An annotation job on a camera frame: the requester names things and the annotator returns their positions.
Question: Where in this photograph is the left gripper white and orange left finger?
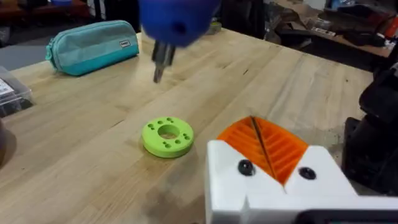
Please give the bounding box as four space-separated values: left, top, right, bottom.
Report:
204 116 287 224

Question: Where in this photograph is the left gripper white and orange right finger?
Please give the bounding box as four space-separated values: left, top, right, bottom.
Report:
252 116 358 197

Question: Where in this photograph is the blue electric screwdriver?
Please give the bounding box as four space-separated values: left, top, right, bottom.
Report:
137 0 222 85

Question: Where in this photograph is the green disc with holes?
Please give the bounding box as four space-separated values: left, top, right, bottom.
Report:
141 116 195 159

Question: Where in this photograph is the heap of boxes and tools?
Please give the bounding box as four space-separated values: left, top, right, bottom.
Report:
264 0 398 58

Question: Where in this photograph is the teal zip bag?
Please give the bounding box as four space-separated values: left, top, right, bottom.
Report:
44 19 141 77

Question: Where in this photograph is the clear plastic box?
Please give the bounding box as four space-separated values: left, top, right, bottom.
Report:
0 65 34 118

